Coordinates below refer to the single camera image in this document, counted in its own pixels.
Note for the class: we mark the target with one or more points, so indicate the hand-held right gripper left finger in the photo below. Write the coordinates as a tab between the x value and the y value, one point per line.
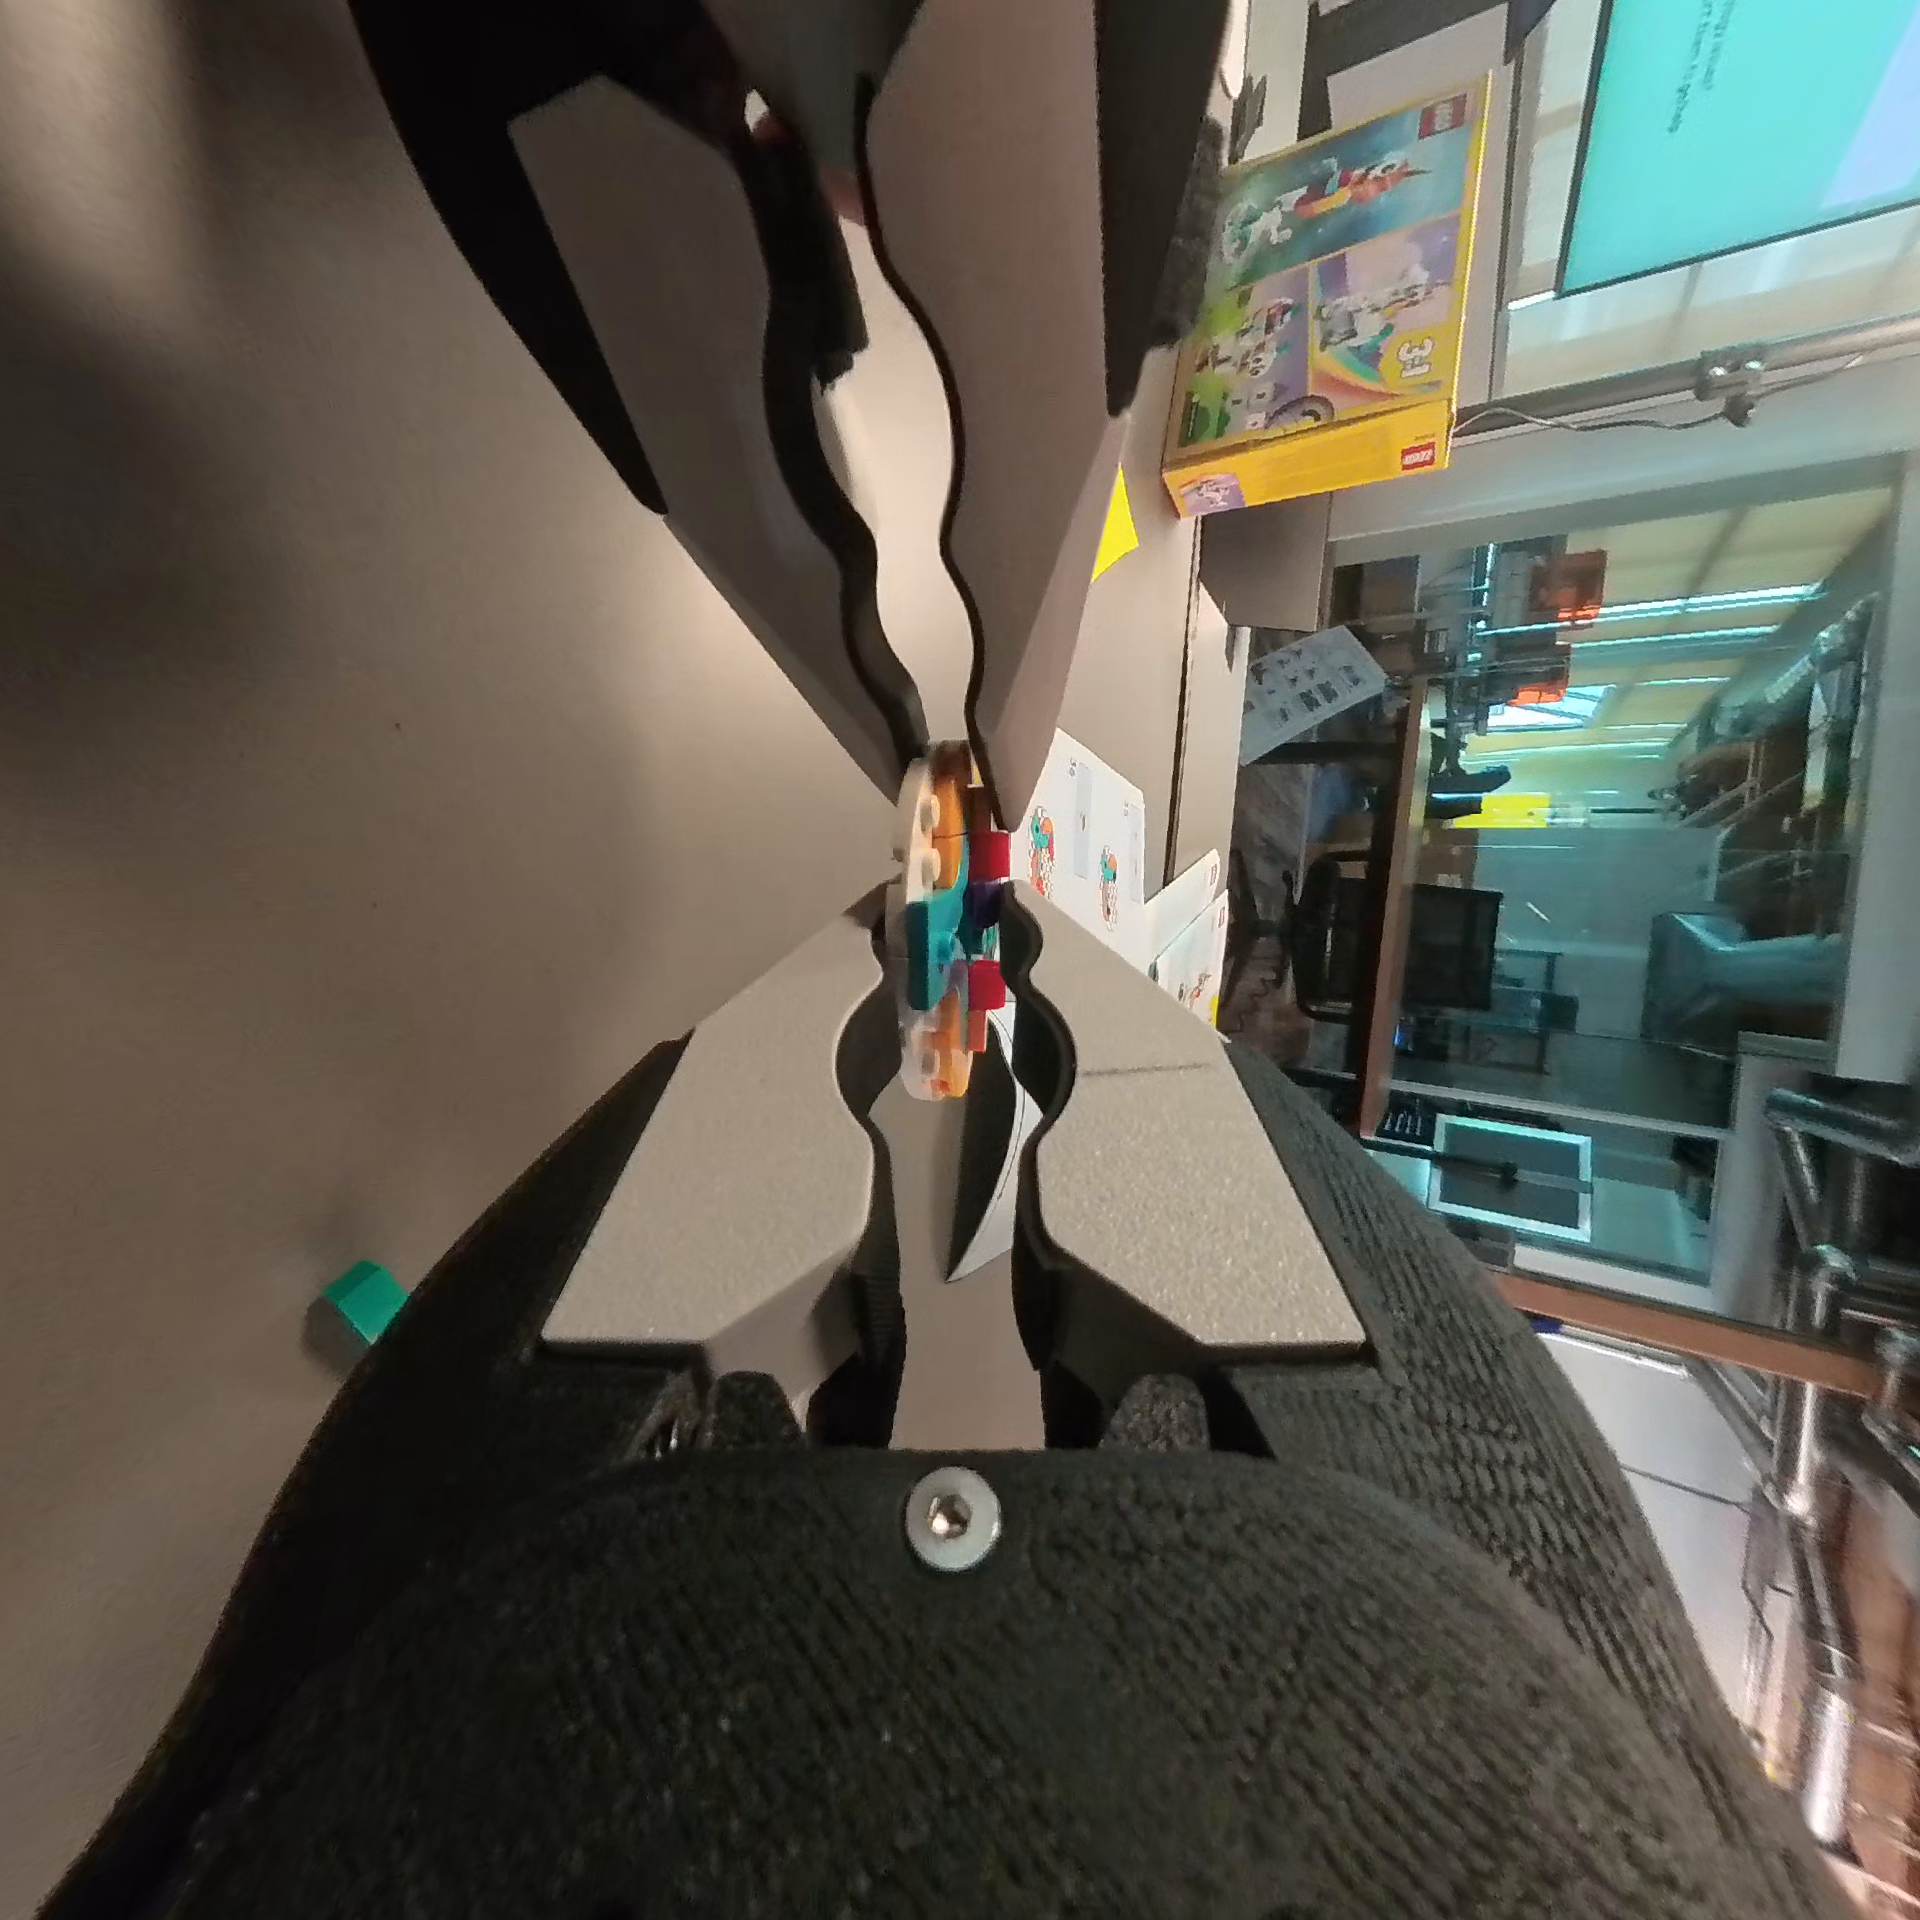
705	1171

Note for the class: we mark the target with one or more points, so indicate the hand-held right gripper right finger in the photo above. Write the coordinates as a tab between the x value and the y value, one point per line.
1186	1202

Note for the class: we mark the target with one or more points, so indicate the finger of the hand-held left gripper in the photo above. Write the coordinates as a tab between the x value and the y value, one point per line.
1021	377
705	421

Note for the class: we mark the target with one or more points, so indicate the colourful lego model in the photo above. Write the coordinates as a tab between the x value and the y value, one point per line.
943	931

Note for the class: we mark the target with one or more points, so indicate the yellow lego set box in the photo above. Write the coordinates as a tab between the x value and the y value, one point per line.
1335	301

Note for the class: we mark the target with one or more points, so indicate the teal lego brick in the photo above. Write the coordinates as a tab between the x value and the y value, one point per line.
358	1308

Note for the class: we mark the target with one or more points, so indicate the yellow sticky note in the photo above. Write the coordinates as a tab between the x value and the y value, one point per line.
1115	529

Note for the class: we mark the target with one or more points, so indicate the small white instruction booklet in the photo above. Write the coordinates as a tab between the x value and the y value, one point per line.
1194	945

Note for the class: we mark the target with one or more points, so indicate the black office chair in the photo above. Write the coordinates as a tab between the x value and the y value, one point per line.
1330	945

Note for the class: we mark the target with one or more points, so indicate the grey cardboard box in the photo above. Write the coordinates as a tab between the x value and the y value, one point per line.
1268	563

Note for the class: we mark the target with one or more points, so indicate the brown wooden beam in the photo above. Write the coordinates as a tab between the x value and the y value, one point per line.
1389	901

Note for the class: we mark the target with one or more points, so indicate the printed white paper sheet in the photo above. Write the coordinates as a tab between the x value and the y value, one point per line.
1314	692

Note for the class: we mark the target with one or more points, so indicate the metal rack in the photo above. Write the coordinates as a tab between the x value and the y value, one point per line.
1846	1501

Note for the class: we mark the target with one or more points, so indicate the large display screen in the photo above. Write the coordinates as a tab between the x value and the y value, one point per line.
1741	121

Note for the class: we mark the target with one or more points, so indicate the metal mounting rail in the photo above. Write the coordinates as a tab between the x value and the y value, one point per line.
1682	382

